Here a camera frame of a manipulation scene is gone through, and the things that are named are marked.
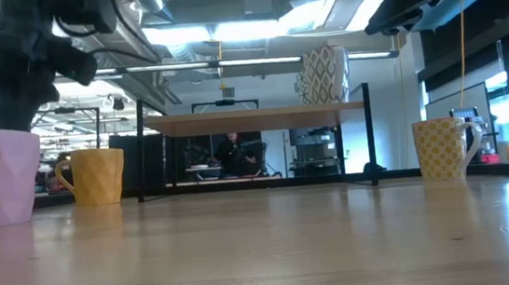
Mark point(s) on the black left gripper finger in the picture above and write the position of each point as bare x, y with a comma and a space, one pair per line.
18, 99

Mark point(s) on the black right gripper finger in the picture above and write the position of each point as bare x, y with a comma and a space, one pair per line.
403, 6

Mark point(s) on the grey white diamond pattern mug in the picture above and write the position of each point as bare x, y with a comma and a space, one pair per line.
325, 77

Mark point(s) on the yellow faceted mug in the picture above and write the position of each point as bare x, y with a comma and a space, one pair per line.
98, 176

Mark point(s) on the white mug dark lattice pattern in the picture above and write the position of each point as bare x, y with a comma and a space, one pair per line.
303, 88

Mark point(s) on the white mug yellow dots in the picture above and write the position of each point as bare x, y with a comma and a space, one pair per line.
437, 148

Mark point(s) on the grey ceiling box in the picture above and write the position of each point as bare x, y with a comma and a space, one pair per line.
259, 1

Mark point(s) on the black dome object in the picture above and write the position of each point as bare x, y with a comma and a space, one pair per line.
373, 167

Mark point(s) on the black equipment cart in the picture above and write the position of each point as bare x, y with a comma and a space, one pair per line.
314, 151

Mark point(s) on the small red box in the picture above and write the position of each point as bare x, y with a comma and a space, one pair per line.
490, 158

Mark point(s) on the grey hanging outlet box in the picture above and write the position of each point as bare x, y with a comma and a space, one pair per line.
228, 92

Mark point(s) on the person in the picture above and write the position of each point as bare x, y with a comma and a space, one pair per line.
237, 156

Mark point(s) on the corrugated silver duct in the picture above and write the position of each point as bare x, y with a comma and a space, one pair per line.
136, 86

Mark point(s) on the wooden shelf black metal frame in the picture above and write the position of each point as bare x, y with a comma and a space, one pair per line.
252, 120

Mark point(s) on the black frame with camera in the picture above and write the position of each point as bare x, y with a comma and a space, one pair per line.
225, 102

